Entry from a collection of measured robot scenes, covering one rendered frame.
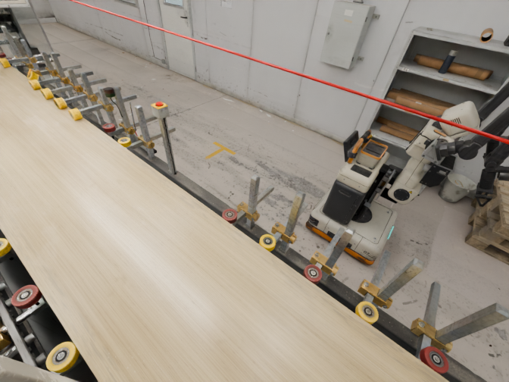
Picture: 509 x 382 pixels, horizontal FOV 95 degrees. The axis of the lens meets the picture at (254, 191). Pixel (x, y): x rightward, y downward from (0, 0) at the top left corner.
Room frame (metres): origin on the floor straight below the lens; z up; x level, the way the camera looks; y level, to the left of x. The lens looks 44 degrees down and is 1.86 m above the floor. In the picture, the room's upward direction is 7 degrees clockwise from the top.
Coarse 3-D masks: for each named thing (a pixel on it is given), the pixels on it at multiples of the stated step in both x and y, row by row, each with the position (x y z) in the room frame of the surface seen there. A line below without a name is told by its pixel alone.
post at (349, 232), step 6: (348, 228) 0.62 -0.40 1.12; (348, 234) 0.60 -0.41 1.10; (342, 240) 0.60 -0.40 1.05; (348, 240) 0.59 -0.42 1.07; (336, 246) 0.61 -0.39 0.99; (342, 246) 0.60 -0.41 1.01; (336, 252) 0.60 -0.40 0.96; (330, 258) 0.60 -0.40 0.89; (336, 258) 0.59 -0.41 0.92; (330, 264) 0.60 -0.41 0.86; (324, 276) 0.59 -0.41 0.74
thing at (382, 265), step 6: (384, 252) 0.71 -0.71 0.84; (390, 252) 0.71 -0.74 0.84; (384, 258) 0.67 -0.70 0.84; (378, 264) 0.66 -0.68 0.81; (384, 264) 0.64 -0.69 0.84; (378, 270) 0.60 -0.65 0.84; (384, 270) 0.61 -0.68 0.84; (378, 276) 0.57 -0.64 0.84; (372, 282) 0.54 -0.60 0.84; (378, 282) 0.54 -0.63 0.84; (366, 294) 0.48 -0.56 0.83; (366, 300) 0.45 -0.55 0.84; (372, 300) 0.45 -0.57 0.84
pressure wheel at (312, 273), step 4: (304, 268) 0.53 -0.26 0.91; (308, 268) 0.53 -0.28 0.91; (312, 268) 0.54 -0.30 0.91; (316, 268) 0.54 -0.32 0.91; (304, 272) 0.51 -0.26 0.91; (308, 272) 0.52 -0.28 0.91; (312, 272) 0.51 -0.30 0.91; (316, 272) 0.52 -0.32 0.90; (320, 272) 0.52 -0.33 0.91; (304, 276) 0.50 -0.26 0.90; (308, 276) 0.50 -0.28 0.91; (312, 276) 0.50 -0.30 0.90; (316, 276) 0.50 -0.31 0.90; (320, 276) 0.50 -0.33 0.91; (312, 280) 0.48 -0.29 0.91; (316, 280) 0.48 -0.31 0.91
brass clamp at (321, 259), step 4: (312, 256) 0.64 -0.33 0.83; (320, 256) 0.65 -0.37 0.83; (324, 256) 0.65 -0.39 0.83; (312, 260) 0.64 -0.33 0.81; (316, 260) 0.63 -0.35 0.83; (320, 260) 0.63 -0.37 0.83; (324, 260) 0.63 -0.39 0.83; (320, 264) 0.61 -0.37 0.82; (324, 264) 0.61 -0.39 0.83; (324, 268) 0.60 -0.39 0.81; (328, 268) 0.59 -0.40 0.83; (332, 268) 0.59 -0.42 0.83; (336, 268) 0.59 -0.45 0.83; (328, 272) 0.59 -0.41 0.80; (332, 272) 0.58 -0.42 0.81; (336, 272) 0.58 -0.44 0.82
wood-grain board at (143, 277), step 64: (0, 64) 2.43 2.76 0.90; (0, 128) 1.32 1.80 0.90; (64, 128) 1.41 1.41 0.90; (0, 192) 0.77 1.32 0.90; (64, 192) 0.82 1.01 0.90; (128, 192) 0.87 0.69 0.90; (64, 256) 0.46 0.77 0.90; (128, 256) 0.49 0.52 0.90; (192, 256) 0.53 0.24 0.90; (256, 256) 0.57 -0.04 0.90; (64, 320) 0.23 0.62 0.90; (128, 320) 0.25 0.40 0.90; (192, 320) 0.27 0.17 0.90; (256, 320) 0.30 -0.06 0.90; (320, 320) 0.33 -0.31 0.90
